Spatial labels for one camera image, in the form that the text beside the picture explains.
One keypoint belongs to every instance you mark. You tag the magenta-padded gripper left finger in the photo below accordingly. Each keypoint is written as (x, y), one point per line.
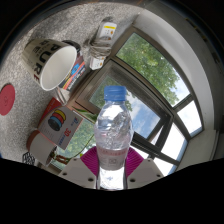
(78, 171)

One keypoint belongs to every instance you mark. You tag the red box with coloured rings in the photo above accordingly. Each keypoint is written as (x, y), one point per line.
(61, 125)

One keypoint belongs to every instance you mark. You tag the colourful flat book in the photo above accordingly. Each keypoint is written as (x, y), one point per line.
(75, 73)

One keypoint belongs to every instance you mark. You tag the flat round red coaster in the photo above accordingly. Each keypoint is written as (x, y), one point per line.
(6, 99)

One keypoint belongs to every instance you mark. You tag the white printed mug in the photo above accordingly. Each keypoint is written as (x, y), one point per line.
(55, 66)

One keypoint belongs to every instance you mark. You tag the potted plant in white pot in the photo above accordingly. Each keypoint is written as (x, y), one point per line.
(40, 146)

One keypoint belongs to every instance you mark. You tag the clear blue-capped water bottle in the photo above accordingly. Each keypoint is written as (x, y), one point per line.
(113, 133)

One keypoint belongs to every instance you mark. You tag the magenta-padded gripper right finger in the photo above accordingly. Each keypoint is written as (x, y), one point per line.
(146, 171)

